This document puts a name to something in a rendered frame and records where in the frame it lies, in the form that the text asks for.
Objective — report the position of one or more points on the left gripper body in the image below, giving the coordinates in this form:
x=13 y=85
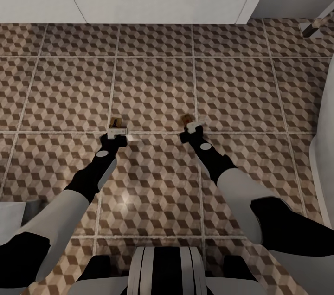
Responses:
x=119 y=141

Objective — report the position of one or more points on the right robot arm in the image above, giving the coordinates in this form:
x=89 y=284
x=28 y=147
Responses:
x=302 y=246

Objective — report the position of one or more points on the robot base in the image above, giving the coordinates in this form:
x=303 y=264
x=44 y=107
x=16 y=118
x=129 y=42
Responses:
x=237 y=279

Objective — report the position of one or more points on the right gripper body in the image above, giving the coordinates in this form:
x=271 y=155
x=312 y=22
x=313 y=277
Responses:
x=186 y=137

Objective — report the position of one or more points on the mousetrap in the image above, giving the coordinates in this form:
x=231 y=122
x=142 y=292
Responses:
x=115 y=122
x=186 y=119

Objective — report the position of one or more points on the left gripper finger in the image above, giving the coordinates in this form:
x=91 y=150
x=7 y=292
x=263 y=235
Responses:
x=100 y=139

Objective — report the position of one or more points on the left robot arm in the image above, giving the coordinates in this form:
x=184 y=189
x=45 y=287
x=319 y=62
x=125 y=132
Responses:
x=32 y=252

